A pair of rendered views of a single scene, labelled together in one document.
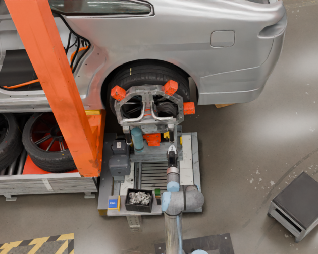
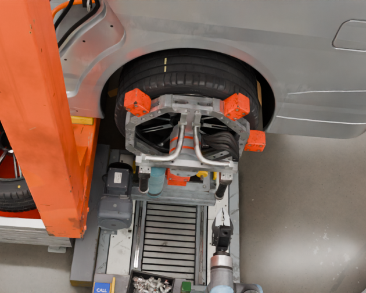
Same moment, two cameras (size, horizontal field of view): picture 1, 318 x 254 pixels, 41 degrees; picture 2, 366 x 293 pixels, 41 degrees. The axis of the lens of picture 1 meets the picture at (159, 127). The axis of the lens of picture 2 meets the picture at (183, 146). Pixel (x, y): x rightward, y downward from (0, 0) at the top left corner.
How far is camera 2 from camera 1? 1.32 m
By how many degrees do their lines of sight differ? 10
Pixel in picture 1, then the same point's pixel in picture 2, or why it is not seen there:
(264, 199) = (333, 283)
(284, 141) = not seen: outside the picture
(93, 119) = (80, 132)
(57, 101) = (24, 128)
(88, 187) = (56, 240)
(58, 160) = (10, 196)
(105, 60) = (122, 40)
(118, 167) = (114, 218)
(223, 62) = (340, 75)
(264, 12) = not seen: outside the picture
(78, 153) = (51, 208)
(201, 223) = not seen: outside the picture
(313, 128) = not seen: outside the picture
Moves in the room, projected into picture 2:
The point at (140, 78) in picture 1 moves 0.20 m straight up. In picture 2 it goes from (183, 82) to (188, 49)
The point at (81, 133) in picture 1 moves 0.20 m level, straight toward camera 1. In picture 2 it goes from (63, 182) to (76, 233)
